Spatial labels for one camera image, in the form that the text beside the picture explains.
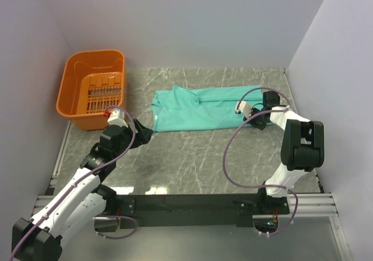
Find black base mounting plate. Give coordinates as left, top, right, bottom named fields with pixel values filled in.
left=103, top=193, right=290, bottom=227

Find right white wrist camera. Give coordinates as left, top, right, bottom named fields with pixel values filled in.
left=235, top=101, right=252, bottom=118

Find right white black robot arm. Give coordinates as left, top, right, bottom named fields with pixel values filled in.
left=236, top=90, right=325, bottom=214

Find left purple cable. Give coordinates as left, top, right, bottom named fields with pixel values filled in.
left=10, top=105, right=139, bottom=261

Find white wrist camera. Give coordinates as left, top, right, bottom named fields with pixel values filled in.
left=104, top=108, right=128, bottom=127
left=235, top=101, right=252, bottom=118

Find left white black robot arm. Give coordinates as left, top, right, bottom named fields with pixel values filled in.
left=10, top=118, right=153, bottom=260

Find teal t shirt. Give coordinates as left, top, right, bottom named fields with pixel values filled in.
left=150, top=85, right=263, bottom=132

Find orange plastic basket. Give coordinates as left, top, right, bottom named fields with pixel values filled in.
left=56, top=50, right=128, bottom=131

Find aluminium frame rail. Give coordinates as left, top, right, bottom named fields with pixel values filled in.
left=32, top=121, right=337, bottom=228

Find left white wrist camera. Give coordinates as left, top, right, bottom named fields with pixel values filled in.
left=104, top=108, right=128, bottom=127

